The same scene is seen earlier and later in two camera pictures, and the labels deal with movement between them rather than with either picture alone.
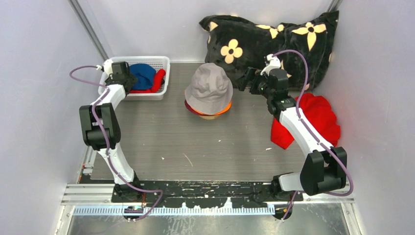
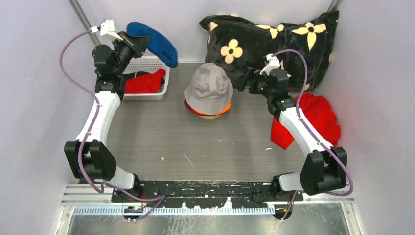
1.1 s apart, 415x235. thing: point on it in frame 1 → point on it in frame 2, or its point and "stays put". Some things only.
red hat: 159,76 stays put
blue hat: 145,75 → 158,44
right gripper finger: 250,73 stays put
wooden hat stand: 207,117 stays put
